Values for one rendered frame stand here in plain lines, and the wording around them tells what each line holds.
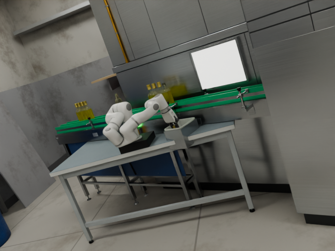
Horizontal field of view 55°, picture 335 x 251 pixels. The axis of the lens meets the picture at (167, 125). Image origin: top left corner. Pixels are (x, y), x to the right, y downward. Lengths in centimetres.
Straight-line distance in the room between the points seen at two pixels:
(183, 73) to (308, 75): 114
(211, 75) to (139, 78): 79
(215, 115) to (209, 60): 44
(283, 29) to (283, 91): 36
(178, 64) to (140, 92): 59
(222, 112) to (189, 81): 45
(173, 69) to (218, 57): 44
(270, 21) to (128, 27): 147
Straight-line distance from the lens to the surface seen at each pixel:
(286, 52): 197
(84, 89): 627
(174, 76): 280
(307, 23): 192
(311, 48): 193
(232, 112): 241
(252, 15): 200
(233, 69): 251
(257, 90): 229
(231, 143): 245
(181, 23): 269
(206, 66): 261
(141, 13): 292
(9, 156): 511
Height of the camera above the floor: 142
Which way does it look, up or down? 13 degrees down
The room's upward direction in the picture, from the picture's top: 19 degrees counter-clockwise
